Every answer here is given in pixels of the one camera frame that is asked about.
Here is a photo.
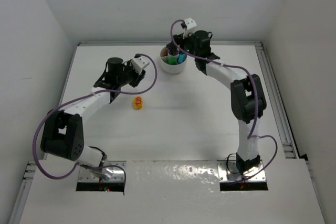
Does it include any small green lego brick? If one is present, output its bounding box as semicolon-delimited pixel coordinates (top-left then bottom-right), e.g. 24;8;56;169
167;58;177;65

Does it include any yellow butterfly lego piece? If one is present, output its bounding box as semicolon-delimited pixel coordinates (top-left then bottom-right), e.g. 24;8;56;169
133;96;143;110

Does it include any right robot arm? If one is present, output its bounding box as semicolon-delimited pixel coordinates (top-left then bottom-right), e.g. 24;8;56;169
167;30;267;174

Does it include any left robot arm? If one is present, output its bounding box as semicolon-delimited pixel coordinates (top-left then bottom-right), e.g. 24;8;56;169
40;55;150;167

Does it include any white divided round container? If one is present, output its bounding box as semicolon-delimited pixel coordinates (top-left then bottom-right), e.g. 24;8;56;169
159;47;187;74

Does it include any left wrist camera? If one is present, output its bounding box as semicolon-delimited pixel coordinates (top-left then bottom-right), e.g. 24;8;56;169
131;55;150;74

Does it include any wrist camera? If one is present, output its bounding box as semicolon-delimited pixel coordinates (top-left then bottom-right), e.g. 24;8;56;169
131;55;150;74
181;18;197;38

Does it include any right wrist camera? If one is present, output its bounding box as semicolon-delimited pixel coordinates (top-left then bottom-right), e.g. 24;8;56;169
181;18;197;38

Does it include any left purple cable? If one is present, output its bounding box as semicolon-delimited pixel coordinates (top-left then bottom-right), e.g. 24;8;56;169
32;54;158;180

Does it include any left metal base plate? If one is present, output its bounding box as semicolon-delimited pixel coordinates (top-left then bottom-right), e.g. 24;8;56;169
78;161;126;183

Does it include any metal base plate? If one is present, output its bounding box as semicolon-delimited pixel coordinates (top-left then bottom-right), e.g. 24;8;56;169
78;161;126;183
217;160;268;182

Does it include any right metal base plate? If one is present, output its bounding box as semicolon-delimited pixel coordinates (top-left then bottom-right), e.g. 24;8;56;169
217;160;268;182

